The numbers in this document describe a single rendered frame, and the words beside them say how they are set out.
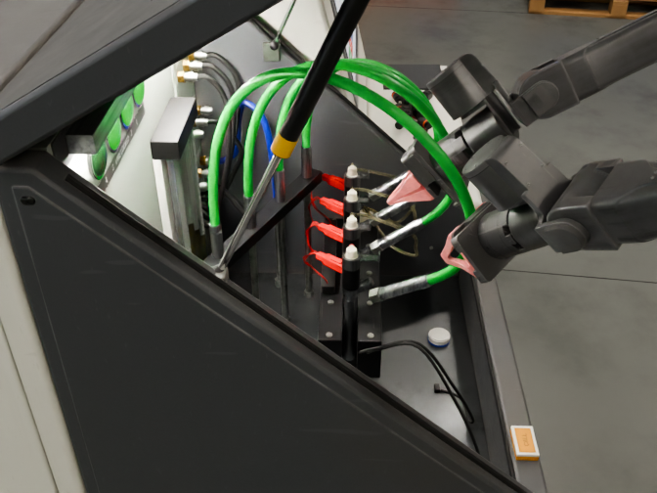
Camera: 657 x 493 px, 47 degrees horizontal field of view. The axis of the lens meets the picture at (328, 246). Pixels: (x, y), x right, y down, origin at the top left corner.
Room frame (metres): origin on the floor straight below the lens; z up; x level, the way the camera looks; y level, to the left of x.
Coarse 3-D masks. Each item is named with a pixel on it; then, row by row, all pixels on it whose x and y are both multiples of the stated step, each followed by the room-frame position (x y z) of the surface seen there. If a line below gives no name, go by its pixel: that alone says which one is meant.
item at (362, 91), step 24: (264, 72) 0.87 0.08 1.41; (288, 72) 0.85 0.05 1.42; (240, 96) 0.88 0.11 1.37; (360, 96) 0.81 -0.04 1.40; (408, 120) 0.79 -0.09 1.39; (216, 144) 0.90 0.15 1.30; (432, 144) 0.78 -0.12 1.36; (216, 168) 0.90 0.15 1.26; (456, 168) 0.77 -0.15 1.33; (216, 192) 0.91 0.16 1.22; (216, 216) 0.91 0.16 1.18
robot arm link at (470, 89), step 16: (464, 64) 0.89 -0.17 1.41; (480, 64) 0.88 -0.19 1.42; (432, 80) 0.88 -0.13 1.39; (448, 80) 0.87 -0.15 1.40; (464, 80) 0.87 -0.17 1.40; (480, 80) 0.88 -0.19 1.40; (496, 80) 0.87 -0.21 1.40; (544, 80) 0.85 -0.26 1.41; (448, 96) 0.87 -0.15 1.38; (464, 96) 0.86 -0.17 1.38; (480, 96) 0.86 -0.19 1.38; (528, 96) 0.84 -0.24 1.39; (544, 96) 0.84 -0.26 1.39; (448, 112) 0.88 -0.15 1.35; (464, 112) 0.86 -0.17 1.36; (512, 112) 0.89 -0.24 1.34; (528, 112) 0.84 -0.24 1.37; (544, 112) 0.83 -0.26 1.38
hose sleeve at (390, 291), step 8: (408, 280) 0.79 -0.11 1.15; (416, 280) 0.78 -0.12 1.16; (424, 280) 0.77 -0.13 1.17; (384, 288) 0.80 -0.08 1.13; (392, 288) 0.79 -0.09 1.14; (400, 288) 0.78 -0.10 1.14; (408, 288) 0.78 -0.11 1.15; (416, 288) 0.77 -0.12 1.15; (424, 288) 0.77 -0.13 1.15; (384, 296) 0.79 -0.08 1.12; (392, 296) 0.79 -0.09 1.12
